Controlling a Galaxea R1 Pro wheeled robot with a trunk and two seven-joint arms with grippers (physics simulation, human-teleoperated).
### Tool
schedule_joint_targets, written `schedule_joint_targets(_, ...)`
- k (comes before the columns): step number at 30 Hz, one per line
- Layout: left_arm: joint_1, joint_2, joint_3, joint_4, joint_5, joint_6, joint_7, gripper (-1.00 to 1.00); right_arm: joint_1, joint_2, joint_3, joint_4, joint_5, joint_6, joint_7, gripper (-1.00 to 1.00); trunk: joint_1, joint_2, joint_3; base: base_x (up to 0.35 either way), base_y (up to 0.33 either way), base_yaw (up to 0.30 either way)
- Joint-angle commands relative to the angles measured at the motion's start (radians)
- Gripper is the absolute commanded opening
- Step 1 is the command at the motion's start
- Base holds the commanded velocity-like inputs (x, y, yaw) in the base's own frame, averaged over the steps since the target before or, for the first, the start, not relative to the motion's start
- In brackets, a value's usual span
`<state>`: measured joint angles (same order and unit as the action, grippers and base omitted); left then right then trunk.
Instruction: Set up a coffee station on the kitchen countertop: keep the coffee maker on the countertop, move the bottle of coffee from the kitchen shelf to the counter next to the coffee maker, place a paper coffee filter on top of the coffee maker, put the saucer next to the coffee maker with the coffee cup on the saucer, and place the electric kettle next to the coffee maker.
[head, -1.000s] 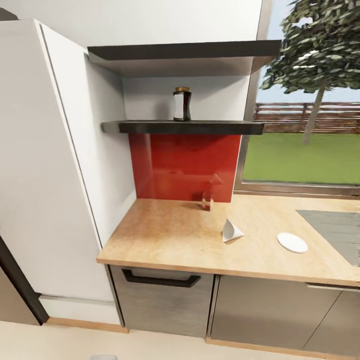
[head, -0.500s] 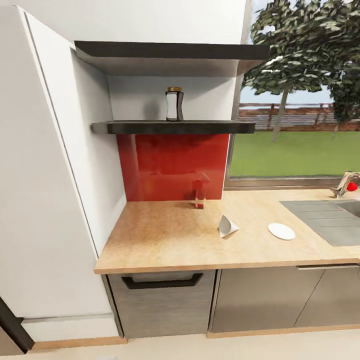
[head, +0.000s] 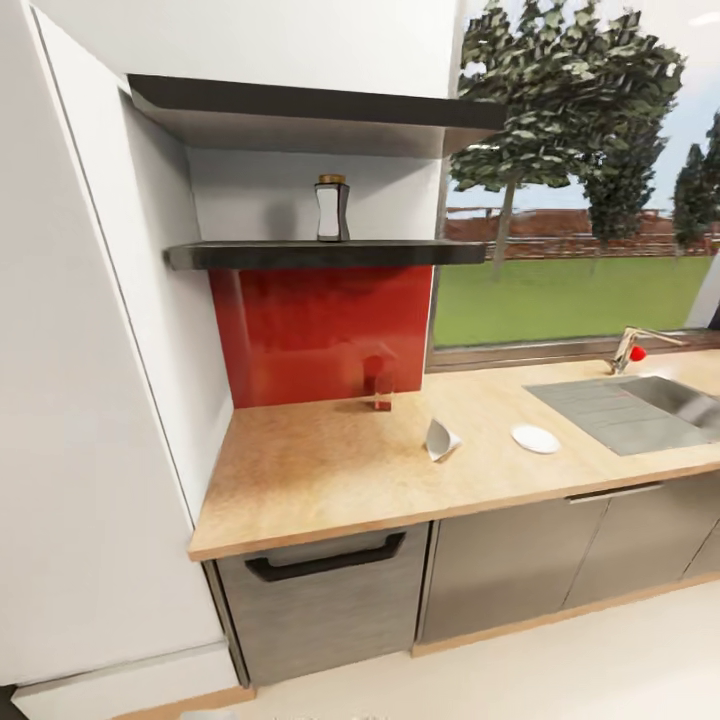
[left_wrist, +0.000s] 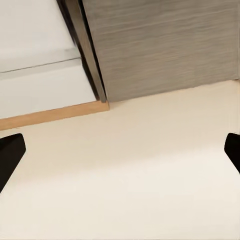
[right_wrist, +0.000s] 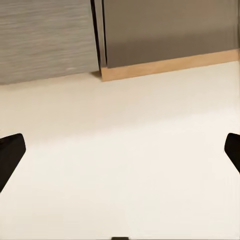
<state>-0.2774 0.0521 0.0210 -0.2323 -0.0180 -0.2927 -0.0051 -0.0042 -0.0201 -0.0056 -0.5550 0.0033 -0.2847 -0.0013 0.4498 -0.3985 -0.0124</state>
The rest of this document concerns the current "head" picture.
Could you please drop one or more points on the dishwasher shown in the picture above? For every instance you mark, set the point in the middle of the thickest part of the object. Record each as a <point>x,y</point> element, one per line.
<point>314,606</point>

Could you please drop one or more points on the drop in sink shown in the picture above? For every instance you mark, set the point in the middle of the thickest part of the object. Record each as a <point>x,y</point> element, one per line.
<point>636,414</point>

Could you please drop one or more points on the fridge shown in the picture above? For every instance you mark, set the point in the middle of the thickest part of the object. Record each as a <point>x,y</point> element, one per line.
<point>114,395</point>

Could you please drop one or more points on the countertop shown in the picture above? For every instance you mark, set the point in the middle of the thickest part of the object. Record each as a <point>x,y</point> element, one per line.
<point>307,471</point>

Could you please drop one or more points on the saucer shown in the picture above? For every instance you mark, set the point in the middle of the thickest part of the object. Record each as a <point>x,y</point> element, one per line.
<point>535,439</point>

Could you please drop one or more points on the bottle of coffee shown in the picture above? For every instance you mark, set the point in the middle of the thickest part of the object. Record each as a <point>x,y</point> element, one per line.
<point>332,196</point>

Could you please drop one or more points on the fixed window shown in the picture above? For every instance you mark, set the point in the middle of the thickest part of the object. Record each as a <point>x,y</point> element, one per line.
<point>600,201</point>

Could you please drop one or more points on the paper coffee filter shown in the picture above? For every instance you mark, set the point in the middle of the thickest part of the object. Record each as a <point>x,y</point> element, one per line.
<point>438,440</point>

